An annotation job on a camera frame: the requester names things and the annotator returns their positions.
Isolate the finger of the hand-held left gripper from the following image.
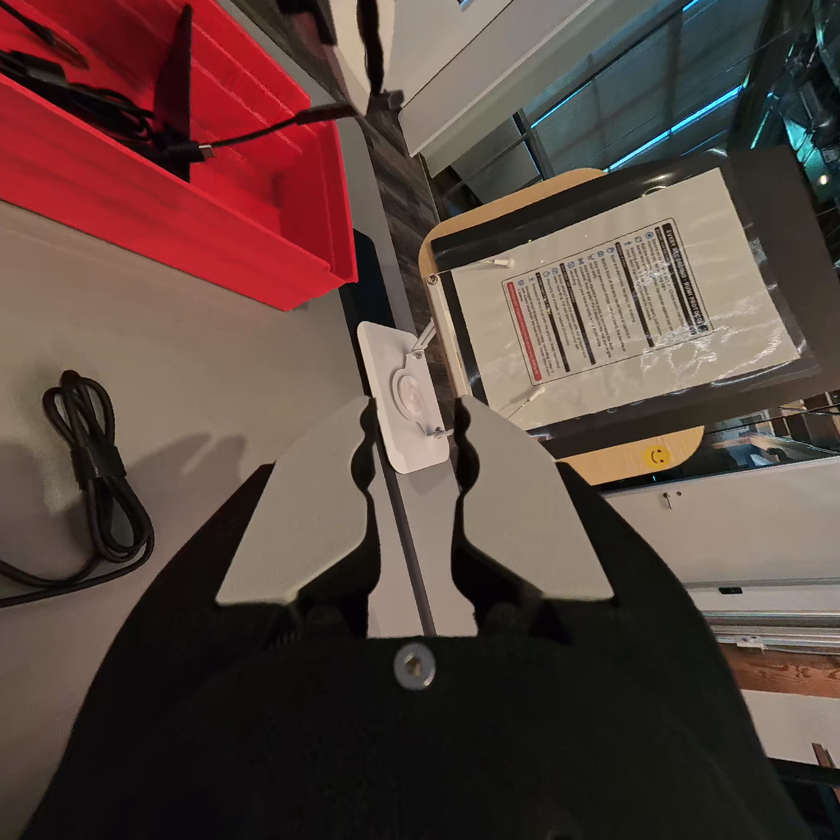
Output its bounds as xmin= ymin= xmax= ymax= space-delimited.
xmin=335 ymin=0 xmax=389 ymax=114

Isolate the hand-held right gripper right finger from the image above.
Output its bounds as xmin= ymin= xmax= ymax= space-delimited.
xmin=450 ymin=394 xmax=616 ymax=627

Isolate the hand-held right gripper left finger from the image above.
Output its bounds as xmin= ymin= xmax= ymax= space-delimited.
xmin=214 ymin=395 xmax=382 ymax=627

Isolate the black usb-c cable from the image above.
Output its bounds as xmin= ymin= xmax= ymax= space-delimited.
xmin=0 ymin=369 xmax=157 ymax=611

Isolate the red plastic bin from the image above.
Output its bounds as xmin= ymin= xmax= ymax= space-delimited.
xmin=0 ymin=0 xmax=358 ymax=312

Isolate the white partition panel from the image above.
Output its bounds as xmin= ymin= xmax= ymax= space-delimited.
xmin=384 ymin=0 xmax=690 ymax=158
xmin=604 ymin=456 xmax=840 ymax=651

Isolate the black bin divider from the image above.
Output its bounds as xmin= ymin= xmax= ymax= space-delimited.
xmin=152 ymin=3 xmax=194 ymax=181

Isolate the white sign stand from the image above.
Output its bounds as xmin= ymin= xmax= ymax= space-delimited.
xmin=356 ymin=320 xmax=454 ymax=475

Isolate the wooden instruction sign board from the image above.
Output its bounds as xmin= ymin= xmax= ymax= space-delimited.
xmin=419 ymin=147 xmax=840 ymax=487

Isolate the black cable with copper plug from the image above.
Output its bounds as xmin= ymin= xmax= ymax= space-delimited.
xmin=0 ymin=0 xmax=158 ymax=161

